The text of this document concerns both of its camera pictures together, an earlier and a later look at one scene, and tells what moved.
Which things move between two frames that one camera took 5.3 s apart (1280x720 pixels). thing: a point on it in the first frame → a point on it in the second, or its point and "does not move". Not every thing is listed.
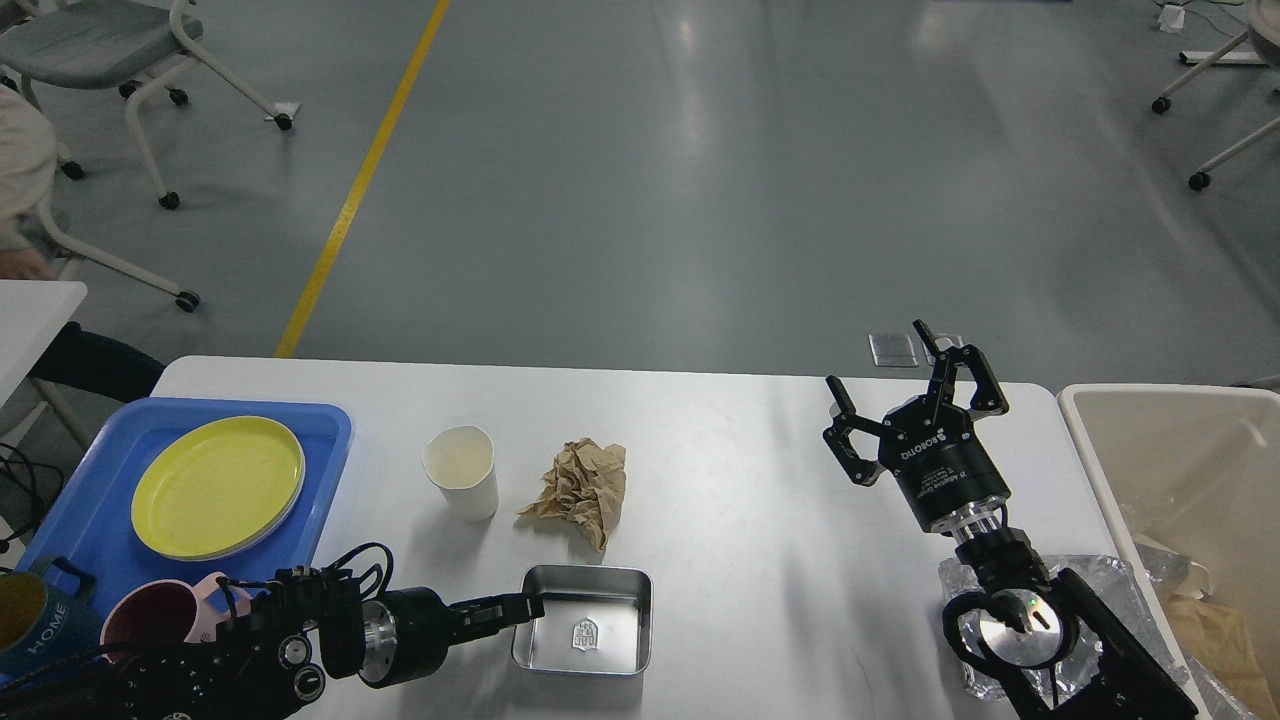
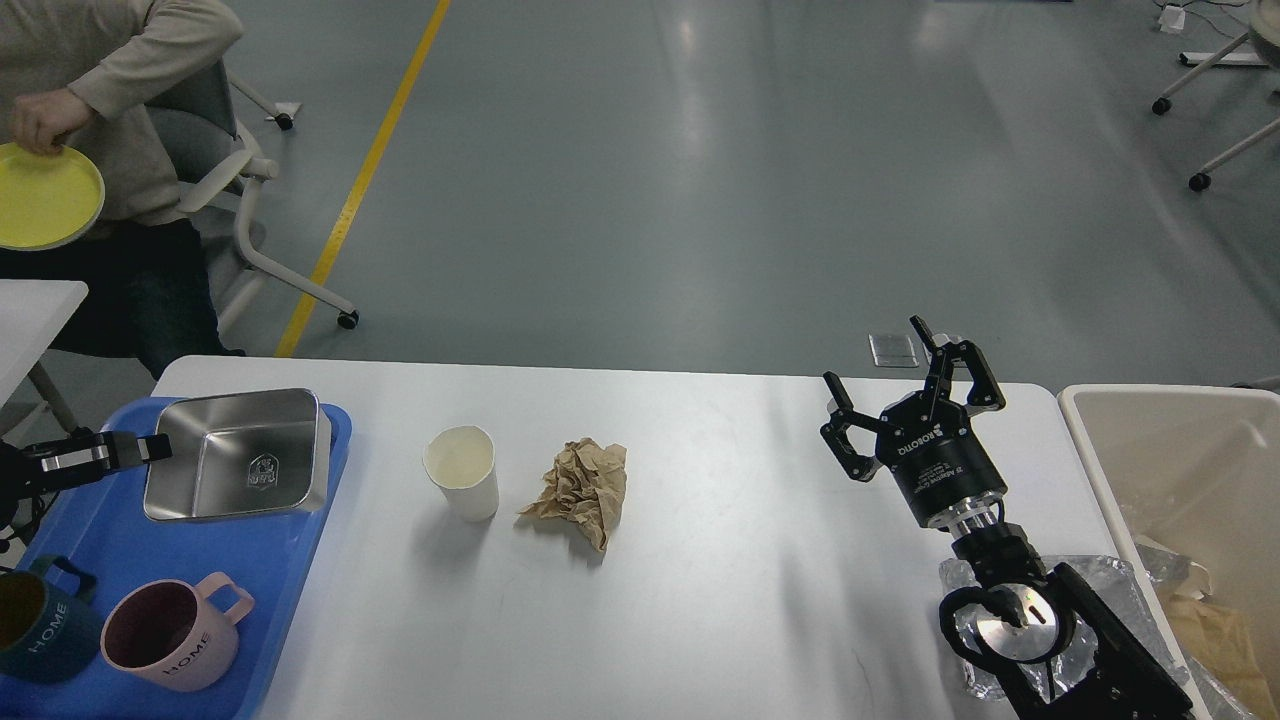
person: [28, 163] → [67, 67]
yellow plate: [217, 487] → [46, 200]
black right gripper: [931, 446] does not move
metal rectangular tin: [598, 619] → [240, 454]
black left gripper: [407, 630] → [71, 454]
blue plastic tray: [87, 519] does not move
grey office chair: [90, 46] → [218, 170]
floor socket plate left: [892, 351] does not move
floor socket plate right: [947, 342] does not move
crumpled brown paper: [586, 484] does not move
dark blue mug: [43, 625] does not move
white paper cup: [460, 460] does not move
